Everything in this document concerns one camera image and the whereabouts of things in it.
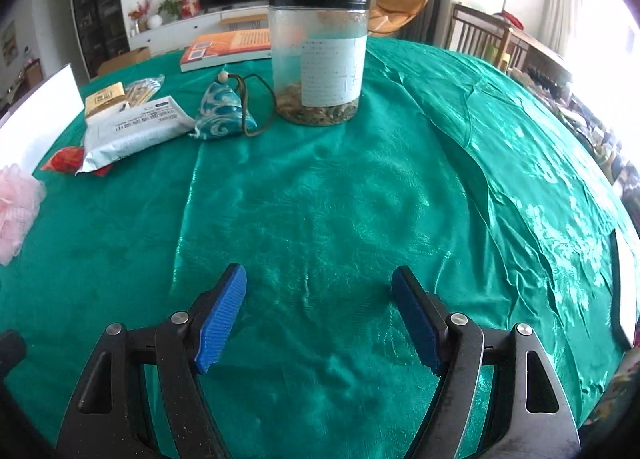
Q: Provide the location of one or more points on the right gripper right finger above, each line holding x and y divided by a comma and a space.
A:
528, 415

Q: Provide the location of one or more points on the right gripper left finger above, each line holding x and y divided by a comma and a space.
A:
109, 413

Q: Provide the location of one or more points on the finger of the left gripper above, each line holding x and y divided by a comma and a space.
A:
12, 351

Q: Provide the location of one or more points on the pink mesh bath pouf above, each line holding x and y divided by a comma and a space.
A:
21, 197

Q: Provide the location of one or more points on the red foil packet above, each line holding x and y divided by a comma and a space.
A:
67, 160

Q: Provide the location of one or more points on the grey plastic mailer bag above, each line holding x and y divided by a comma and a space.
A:
129, 132

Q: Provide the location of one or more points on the beige tissue pack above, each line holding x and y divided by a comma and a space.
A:
109, 100

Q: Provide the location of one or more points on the bag of wooden sticks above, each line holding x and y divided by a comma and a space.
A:
141, 91

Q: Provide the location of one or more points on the blue patterned sachet pouch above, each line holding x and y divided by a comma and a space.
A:
224, 109

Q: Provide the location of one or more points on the white cardboard storage box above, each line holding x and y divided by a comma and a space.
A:
38, 119

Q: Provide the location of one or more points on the green satin tablecloth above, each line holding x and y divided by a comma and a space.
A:
449, 168

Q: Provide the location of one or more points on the brown cardboard box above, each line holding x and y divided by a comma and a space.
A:
128, 59

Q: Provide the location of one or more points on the white tv cabinet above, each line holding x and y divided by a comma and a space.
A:
178, 35

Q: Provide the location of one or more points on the orange hardcover book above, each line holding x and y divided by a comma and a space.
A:
212, 50

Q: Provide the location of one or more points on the red flower arrangement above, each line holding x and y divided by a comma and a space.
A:
139, 15

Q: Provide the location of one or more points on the green plant with red gift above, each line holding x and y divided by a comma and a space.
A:
179, 9

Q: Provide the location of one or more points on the wooden railing chair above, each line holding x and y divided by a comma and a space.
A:
495, 40

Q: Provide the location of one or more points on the small wooden bench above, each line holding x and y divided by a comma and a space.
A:
256, 21

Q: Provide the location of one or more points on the orange lounge chair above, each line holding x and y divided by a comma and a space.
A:
388, 17

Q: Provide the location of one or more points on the clear jar black lid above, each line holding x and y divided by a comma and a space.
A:
318, 48

